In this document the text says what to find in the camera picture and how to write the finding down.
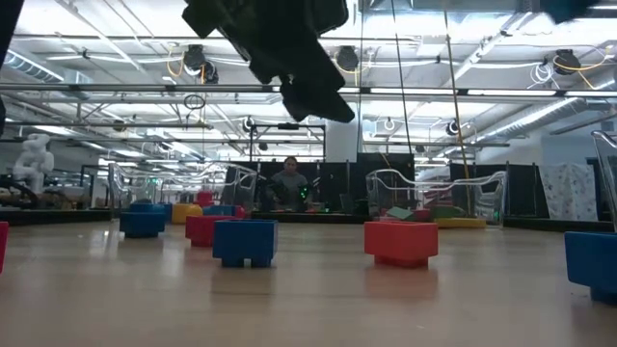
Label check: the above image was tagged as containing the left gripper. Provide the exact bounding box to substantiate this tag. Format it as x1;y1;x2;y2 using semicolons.
181;0;349;93

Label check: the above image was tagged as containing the blue block with round knob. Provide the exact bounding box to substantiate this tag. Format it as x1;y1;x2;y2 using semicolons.
202;204;237;218
128;201;174;216

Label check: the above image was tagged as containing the blue small square block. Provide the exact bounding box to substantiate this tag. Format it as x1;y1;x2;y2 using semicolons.
563;230;617;306
212;219;280;269
119;210;168;239

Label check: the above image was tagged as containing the teal long block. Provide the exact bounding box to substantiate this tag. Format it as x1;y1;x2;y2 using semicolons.
385;206;415;222

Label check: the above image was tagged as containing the orange small square block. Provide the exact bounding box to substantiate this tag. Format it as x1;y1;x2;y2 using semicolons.
363;221;440;270

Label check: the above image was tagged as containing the green long block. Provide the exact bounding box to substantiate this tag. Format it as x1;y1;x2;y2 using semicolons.
429;205;467;220

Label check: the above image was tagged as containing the yellow long block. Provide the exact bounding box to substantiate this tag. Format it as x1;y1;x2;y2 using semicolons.
435;217;488;229

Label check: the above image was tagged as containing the dark red small square block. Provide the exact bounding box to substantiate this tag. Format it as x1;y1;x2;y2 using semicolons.
0;221;10;275

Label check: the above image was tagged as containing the black ceiling spotlight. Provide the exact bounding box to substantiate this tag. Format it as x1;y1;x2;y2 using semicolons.
181;43;220;85
550;47;583;76
335;44;361;73

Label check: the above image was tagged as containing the person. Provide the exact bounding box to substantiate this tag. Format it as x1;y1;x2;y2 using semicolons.
264;155;314;213

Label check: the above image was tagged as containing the black overhead light bar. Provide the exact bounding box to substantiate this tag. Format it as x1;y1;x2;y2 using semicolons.
0;82;617;97

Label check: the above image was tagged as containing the clear plastic bin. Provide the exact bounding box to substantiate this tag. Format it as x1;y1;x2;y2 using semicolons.
364;168;508;229
590;129;617;233
108;162;259;224

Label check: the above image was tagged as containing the black partition panel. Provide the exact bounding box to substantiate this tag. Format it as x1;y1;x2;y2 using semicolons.
228;152;416;213
447;161;550;218

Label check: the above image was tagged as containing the white humanoid robot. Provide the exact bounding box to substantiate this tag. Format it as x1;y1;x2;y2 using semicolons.
12;133;57;194

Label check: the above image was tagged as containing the white patterned cloth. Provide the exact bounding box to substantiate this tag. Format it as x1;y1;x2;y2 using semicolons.
538;161;599;222

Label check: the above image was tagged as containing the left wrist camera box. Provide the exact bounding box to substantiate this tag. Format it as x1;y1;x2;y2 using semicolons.
280;76;357;124

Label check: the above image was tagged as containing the black metal gantry frame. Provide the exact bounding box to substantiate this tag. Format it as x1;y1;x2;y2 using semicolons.
249;122;327;163

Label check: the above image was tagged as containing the black power cable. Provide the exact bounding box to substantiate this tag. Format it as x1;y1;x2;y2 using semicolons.
389;0;415;156

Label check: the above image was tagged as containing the yellow power cable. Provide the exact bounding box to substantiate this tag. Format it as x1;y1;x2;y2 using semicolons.
442;0;472;213

